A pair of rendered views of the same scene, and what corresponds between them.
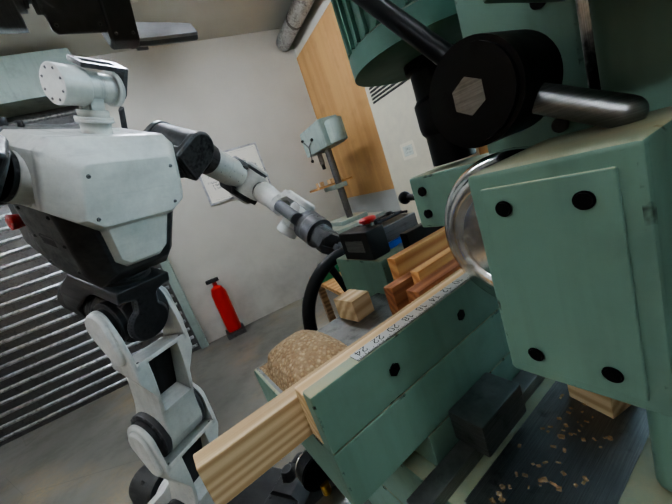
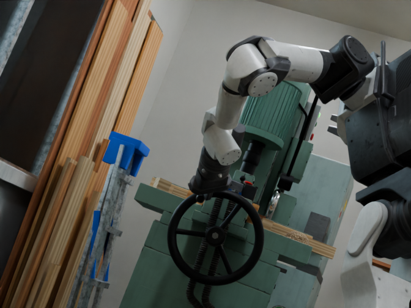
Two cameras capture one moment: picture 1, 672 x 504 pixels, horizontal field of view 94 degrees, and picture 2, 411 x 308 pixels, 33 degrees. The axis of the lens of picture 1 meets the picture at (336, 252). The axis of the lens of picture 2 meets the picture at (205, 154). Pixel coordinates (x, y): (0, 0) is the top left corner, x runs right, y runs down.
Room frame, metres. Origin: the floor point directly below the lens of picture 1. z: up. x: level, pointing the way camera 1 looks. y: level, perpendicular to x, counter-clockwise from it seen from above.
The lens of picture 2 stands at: (2.43, 1.14, 0.68)
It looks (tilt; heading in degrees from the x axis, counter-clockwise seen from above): 10 degrees up; 217
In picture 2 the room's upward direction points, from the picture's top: 21 degrees clockwise
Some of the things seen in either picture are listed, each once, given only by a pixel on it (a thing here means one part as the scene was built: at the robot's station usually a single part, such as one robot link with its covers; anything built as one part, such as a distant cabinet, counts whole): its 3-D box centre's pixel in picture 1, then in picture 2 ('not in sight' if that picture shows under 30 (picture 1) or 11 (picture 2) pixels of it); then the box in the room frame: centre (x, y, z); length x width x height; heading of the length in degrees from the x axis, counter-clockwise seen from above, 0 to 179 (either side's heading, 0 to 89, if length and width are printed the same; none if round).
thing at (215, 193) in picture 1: (233, 173); not in sight; (3.29, 0.70, 1.48); 0.64 x 0.02 x 0.46; 111
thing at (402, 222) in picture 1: (376, 231); (236, 187); (0.56, -0.08, 0.99); 0.13 x 0.11 x 0.06; 120
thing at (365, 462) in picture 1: (432, 293); (222, 224); (0.49, -0.13, 0.87); 0.61 x 0.30 x 0.06; 120
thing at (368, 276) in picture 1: (390, 266); (226, 208); (0.57, -0.09, 0.91); 0.15 x 0.14 x 0.09; 120
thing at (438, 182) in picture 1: (476, 194); (241, 187); (0.38, -0.18, 1.03); 0.14 x 0.07 x 0.09; 30
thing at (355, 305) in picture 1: (353, 304); (265, 224); (0.45, 0.00, 0.92); 0.04 x 0.04 x 0.03; 35
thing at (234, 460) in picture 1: (446, 300); (252, 222); (0.36, -0.11, 0.92); 0.60 x 0.02 x 0.04; 120
